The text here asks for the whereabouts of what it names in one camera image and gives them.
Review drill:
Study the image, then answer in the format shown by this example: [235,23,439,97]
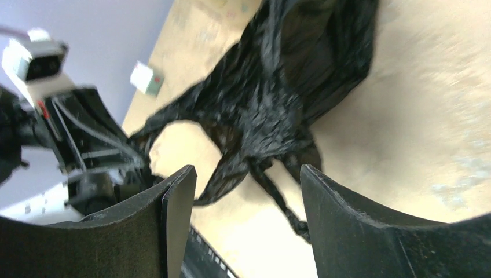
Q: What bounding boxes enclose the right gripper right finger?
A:
[301,165,490,278]

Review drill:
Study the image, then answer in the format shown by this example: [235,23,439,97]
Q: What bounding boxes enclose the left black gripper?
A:
[35,87,153,215]

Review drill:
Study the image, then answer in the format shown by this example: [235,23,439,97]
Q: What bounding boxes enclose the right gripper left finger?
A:
[1,165,197,277]

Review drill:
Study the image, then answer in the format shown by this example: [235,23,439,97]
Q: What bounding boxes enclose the black plastic trash bag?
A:
[130,0,379,241]

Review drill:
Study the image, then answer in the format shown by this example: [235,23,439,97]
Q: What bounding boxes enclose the white small box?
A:
[130,61,164,97]

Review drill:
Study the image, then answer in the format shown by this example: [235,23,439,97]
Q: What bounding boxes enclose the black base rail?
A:
[180,225,240,278]

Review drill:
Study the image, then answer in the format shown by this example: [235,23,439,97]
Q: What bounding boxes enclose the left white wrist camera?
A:
[1,28,75,107]

